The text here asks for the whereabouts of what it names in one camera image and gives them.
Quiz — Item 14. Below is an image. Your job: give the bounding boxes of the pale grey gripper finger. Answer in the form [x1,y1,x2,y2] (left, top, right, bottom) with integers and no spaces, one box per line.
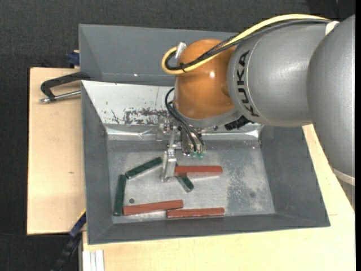
[167,148,178,182]
[160,150,169,183]

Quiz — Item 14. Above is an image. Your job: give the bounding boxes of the grey metal bin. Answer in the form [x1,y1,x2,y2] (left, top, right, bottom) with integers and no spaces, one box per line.
[78,23,331,246]

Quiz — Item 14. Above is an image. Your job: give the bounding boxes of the pale wood flat board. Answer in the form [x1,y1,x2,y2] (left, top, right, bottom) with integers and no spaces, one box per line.
[27,67,87,236]

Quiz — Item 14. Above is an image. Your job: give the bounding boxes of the red-brown flat block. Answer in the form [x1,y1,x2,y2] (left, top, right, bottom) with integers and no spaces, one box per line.
[121,199,184,216]
[173,165,224,178]
[166,207,226,219]

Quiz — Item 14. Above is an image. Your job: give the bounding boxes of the dark green flat block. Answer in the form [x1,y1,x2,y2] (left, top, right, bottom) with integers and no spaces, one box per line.
[175,174,195,194]
[125,156,164,180]
[113,174,127,217]

